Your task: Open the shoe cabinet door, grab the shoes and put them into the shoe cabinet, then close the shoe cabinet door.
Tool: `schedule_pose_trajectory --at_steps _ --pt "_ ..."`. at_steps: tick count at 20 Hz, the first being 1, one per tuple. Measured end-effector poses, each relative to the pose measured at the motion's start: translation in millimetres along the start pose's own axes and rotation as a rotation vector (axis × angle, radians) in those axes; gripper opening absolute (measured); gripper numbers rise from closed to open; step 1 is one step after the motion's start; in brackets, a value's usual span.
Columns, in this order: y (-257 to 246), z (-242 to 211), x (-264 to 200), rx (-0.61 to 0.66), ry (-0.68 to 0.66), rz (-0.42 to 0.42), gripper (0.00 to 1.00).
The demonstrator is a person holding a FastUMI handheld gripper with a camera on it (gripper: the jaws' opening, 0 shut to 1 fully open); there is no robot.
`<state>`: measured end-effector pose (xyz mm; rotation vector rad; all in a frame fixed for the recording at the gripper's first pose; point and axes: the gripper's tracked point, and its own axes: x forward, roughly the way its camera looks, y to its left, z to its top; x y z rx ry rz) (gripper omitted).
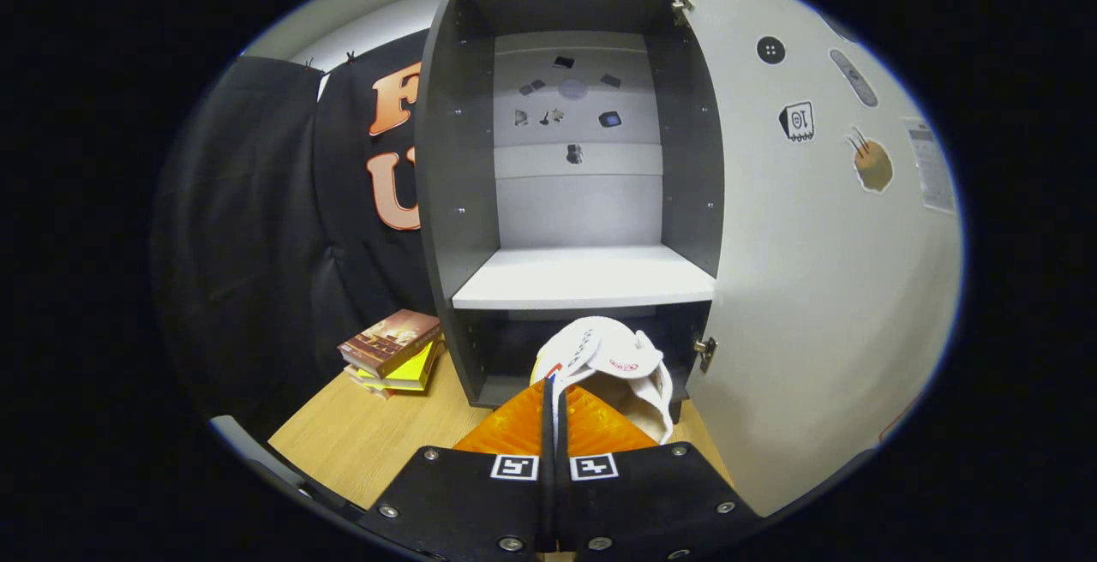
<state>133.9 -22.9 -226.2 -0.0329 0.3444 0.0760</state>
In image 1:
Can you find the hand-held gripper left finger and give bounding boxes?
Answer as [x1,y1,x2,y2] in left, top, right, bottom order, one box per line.
[356,376,556,562]

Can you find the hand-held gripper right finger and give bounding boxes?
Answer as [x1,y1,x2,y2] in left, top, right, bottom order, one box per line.
[555,382,764,562]

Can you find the white shoe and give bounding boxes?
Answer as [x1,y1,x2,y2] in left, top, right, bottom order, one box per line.
[530,315,675,445]

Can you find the beige shoe cabinet door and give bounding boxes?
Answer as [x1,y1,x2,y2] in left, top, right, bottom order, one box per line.
[664,0,965,518]

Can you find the grey shoe cabinet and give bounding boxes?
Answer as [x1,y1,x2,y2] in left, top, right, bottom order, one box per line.
[413,0,728,426]

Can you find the white cabinet shelf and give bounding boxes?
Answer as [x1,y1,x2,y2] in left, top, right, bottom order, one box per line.
[451,244,716,311]

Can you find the yellow book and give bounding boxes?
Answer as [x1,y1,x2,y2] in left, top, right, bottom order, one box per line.
[356,339,442,393]

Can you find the black backdrop cloth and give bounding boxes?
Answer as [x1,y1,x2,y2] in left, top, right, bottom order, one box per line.
[150,27,447,443]

